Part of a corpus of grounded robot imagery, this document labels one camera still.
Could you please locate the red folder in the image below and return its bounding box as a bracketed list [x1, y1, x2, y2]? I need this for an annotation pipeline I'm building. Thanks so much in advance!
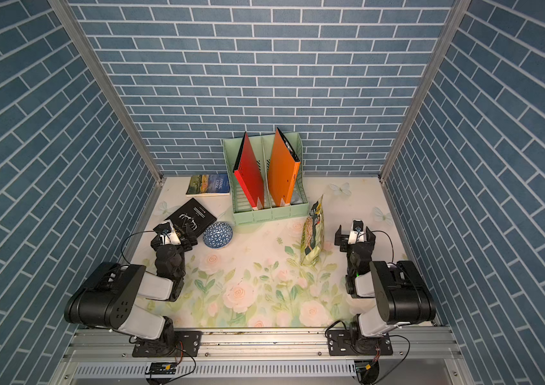
[232, 133, 264, 210]

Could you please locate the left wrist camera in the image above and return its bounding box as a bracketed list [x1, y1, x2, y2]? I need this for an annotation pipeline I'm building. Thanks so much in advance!
[160, 221, 181, 245]

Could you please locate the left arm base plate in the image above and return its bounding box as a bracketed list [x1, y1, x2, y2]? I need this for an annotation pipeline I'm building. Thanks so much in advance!
[131, 330, 203, 358]

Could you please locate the green file organizer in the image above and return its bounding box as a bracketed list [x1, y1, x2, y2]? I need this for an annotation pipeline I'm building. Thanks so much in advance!
[222, 134, 309, 225]

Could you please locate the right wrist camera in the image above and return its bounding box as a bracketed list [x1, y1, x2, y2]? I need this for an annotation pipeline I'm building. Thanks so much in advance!
[348, 220, 368, 245]

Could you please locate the small black controller box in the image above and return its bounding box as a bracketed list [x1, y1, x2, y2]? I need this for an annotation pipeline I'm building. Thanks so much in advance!
[145, 362, 178, 377]

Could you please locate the floral table mat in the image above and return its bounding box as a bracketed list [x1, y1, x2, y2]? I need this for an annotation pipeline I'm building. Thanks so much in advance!
[137, 176, 407, 328]

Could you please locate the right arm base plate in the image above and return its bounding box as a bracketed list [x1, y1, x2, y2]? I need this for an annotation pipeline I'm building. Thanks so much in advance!
[325, 329, 394, 357]

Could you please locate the green oats bag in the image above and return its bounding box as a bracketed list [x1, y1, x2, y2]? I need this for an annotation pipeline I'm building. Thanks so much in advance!
[300, 196, 325, 266]

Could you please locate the landscape cover book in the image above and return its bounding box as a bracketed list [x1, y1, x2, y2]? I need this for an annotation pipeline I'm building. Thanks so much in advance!
[186, 174, 231, 197]

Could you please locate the blue patterned bowl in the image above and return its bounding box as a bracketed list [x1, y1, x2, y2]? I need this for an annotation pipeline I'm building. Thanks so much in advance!
[203, 221, 233, 249]

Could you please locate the aluminium front rail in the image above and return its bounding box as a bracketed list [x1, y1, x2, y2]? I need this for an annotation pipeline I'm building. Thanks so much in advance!
[51, 327, 473, 384]

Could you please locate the orange folder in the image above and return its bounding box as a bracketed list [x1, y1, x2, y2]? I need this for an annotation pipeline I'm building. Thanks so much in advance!
[268, 128, 301, 207]

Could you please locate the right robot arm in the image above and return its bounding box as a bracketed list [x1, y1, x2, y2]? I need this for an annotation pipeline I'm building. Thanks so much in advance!
[334, 220, 436, 341]

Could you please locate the black book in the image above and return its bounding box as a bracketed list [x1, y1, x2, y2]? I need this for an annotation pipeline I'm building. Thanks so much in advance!
[166, 198, 217, 237]

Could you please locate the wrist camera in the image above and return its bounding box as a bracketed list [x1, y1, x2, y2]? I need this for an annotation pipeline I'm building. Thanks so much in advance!
[160, 221, 181, 245]
[348, 220, 368, 245]

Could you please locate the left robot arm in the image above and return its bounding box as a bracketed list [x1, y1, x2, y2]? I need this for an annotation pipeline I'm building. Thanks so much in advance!
[64, 221, 197, 351]

